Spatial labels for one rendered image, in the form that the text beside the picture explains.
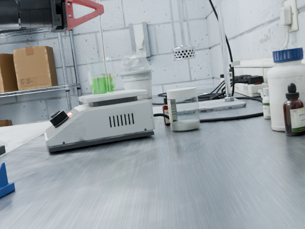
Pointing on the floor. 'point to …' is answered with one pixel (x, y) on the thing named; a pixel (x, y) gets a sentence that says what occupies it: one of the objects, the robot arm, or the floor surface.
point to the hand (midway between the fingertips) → (99, 9)
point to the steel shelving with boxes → (34, 70)
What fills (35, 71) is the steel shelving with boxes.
